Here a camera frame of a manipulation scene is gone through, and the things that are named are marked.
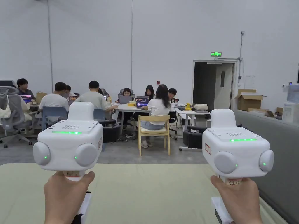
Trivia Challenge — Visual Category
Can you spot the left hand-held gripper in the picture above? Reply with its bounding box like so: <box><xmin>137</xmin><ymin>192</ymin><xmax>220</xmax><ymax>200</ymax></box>
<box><xmin>32</xmin><ymin>102</ymin><xmax>121</xmax><ymax>224</ymax></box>

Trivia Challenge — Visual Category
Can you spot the open cardboard carton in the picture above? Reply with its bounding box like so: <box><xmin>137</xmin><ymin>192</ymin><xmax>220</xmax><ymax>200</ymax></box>
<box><xmin>234</xmin><ymin>89</ymin><xmax>268</xmax><ymax>111</ymax></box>

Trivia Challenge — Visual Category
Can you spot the grey office chair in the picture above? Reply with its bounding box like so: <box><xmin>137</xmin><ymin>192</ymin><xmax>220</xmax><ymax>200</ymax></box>
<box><xmin>0</xmin><ymin>80</ymin><xmax>39</xmax><ymax>148</ymax></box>

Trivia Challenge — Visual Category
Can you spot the grey padded headboard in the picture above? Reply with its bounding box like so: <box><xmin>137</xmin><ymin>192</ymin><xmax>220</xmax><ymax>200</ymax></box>
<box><xmin>233</xmin><ymin>109</ymin><xmax>299</xmax><ymax>224</ymax></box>

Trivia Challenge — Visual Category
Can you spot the water dispenser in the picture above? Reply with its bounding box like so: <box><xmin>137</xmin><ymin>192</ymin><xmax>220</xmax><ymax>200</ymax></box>
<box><xmin>282</xmin><ymin>83</ymin><xmax>299</xmax><ymax>125</ymax></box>

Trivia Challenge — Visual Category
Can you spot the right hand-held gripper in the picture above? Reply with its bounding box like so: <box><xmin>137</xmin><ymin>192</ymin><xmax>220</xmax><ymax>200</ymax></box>
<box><xmin>183</xmin><ymin>109</ymin><xmax>275</xmax><ymax>224</ymax></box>

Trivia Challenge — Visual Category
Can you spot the bed with pale green sheet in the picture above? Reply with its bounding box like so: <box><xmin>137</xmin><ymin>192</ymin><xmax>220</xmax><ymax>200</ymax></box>
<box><xmin>0</xmin><ymin>163</ymin><xmax>291</xmax><ymax>224</ymax></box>

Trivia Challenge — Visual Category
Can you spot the person's left hand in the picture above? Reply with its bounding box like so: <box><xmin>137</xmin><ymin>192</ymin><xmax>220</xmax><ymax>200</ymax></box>
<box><xmin>43</xmin><ymin>171</ymin><xmax>95</xmax><ymax>224</ymax></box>

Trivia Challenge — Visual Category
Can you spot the group of people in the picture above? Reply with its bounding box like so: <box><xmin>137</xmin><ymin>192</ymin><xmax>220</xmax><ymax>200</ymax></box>
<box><xmin>16</xmin><ymin>78</ymin><xmax>178</xmax><ymax>148</ymax></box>

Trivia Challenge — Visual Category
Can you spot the white table with laptops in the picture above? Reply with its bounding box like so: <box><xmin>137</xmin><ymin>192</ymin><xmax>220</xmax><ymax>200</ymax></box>
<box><xmin>114</xmin><ymin>95</ymin><xmax>153</xmax><ymax>140</ymax></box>

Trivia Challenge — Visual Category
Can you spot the blue chair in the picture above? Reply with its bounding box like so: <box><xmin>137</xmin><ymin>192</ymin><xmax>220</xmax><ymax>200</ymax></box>
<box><xmin>42</xmin><ymin>106</ymin><xmax>69</xmax><ymax>132</ymax></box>

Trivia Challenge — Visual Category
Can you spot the white table with yellow items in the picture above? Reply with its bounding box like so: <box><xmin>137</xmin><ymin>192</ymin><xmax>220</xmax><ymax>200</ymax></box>
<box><xmin>174</xmin><ymin>102</ymin><xmax>211</xmax><ymax>152</ymax></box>

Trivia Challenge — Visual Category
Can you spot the wooden chair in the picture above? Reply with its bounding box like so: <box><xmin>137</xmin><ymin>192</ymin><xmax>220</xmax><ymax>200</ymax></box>
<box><xmin>138</xmin><ymin>115</ymin><xmax>171</xmax><ymax>157</ymax></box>

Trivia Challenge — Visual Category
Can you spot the person's right hand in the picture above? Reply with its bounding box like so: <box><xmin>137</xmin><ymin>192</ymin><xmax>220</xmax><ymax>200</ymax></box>
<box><xmin>210</xmin><ymin>175</ymin><xmax>263</xmax><ymax>224</ymax></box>

